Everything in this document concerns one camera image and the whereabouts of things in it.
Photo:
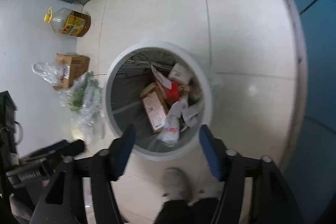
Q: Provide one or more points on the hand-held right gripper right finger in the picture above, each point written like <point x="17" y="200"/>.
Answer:
<point x="210" y="153"/>

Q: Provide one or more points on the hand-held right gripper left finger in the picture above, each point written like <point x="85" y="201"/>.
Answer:
<point x="126" y="150"/>

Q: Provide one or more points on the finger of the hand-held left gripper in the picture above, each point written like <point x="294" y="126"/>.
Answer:
<point x="74" y="148"/>
<point x="50" y="146"/>

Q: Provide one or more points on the white red printed wrapper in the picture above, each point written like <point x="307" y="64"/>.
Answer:
<point x="172" y="121"/>

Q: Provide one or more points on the pink white packet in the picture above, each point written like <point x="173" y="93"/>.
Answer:
<point x="155" y="108"/>

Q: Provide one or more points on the white round trash bin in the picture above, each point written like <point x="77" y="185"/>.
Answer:
<point x="118" y="98"/>

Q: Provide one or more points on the clear orange candy wrapper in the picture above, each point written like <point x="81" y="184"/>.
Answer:
<point x="185" y="88"/>

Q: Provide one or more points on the red snack packet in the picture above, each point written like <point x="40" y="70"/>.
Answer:
<point x="173" y="91"/>

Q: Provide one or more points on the long white box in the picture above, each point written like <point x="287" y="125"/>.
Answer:
<point x="160" y="77"/>

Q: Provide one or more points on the green white box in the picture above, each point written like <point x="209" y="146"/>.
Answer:
<point x="179" y="72"/>

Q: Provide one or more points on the person's left forearm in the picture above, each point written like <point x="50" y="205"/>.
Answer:
<point x="19" y="207"/>

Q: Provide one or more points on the person's grey left slipper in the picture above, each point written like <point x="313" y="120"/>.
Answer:
<point x="177" y="182"/>

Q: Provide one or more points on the plastic bag with greens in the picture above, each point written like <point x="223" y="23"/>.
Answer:
<point x="84" y="98"/>

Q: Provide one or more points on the black crate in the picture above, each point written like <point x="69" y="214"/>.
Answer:
<point x="6" y="113"/>

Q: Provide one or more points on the person's black pants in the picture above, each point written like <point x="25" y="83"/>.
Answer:
<point x="178" y="213"/>

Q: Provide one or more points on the crumpled clear plastic wrap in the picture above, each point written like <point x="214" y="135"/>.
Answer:
<point x="44" y="71"/>

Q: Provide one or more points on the cardboard box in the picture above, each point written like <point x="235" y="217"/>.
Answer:
<point x="76" y="64"/>

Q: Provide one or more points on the cooking oil bottle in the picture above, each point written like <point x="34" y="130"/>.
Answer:
<point x="73" y="24"/>

